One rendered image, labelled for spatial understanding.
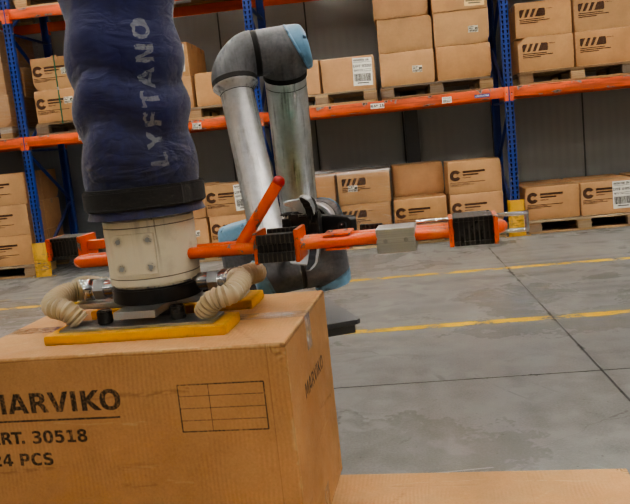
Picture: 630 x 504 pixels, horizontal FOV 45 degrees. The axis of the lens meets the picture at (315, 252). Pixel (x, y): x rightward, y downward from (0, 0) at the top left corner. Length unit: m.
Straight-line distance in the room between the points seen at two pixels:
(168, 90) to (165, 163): 0.13
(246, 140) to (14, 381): 0.82
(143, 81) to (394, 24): 7.34
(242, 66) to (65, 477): 1.05
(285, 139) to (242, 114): 0.21
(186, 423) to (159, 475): 0.11
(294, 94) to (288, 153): 0.18
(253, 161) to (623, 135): 8.65
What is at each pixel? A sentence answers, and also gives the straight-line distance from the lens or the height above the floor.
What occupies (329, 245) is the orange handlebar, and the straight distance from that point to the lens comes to 1.38.
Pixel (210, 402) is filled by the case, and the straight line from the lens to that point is 1.30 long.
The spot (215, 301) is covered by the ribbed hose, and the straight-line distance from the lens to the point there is 1.35.
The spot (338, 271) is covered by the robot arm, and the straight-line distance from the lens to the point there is 1.84.
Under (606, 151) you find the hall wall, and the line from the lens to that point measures 10.25.
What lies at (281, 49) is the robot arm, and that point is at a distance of 1.98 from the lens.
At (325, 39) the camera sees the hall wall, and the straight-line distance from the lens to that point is 9.96.
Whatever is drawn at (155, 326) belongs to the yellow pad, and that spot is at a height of 0.97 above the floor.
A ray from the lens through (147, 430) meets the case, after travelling 1.36.
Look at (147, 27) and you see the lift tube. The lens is 1.42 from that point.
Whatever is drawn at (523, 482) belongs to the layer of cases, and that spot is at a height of 0.54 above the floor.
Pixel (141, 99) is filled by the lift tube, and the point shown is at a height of 1.36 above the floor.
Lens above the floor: 1.26
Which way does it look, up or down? 8 degrees down
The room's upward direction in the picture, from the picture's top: 6 degrees counter-clockwise
